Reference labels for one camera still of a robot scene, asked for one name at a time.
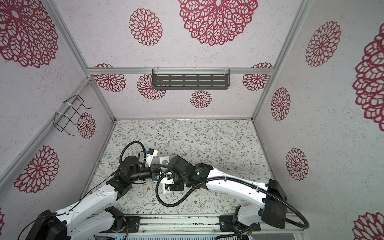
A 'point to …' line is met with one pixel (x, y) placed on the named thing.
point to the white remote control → (166, 183)
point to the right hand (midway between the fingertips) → (166, 176)
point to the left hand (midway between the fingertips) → (170, 171)
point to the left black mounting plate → (132, 225)
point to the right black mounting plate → (226, 224)
